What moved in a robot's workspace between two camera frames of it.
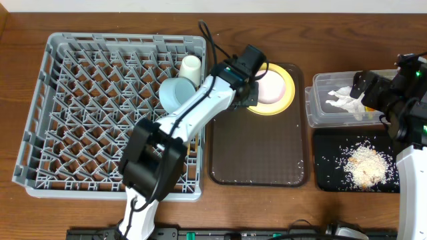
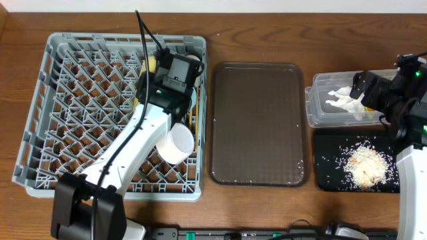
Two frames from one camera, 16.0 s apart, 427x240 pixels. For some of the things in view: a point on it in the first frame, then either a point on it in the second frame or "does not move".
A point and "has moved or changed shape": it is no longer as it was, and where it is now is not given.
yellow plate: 281,106 → 152,67
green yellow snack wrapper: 369,109 does not move
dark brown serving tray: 248,148 does not move
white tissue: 346,101 does not move
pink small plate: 271,87 has moved or changed shape
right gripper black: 367,87 does not move
